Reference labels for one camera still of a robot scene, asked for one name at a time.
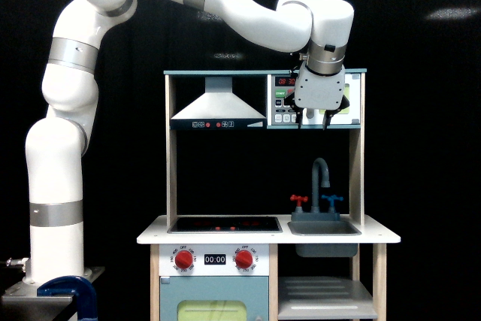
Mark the grey lower shelf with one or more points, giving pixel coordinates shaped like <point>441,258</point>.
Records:
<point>323,298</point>

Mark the black stovetop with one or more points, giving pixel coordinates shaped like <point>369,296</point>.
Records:
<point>205,224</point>

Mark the black timer display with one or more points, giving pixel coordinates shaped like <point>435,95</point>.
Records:
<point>215,259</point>

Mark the teal lower oven door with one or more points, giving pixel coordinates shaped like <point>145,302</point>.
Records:
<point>214,298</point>

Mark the grey sink basin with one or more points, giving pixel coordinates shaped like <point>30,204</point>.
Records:
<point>324,229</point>

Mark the metal cable connector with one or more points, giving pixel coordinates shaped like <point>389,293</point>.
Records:
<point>16,263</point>

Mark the left red oven knob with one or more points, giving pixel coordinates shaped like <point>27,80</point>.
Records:
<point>183,259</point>

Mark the right red oven knob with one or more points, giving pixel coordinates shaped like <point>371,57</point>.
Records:
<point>243,259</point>

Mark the grey microwave control panel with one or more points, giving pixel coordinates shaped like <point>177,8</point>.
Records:
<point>280,114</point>

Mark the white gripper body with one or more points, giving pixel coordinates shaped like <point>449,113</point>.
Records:
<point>318,91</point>

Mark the grey faucet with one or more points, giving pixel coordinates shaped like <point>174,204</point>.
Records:
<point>320,178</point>

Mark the blue clamp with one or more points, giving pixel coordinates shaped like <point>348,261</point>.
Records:
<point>77,286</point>

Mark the grey range hood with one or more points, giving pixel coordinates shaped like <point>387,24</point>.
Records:
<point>218,108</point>

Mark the blue tap handle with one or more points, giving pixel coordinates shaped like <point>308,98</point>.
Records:
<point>332,200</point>

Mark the red oven knob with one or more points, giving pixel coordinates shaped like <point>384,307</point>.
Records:
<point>243,259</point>
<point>183,259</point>

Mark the red tap handle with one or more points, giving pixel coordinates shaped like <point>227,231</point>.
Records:
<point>299,201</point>

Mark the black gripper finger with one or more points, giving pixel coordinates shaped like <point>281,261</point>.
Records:
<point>289,100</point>
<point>328,114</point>

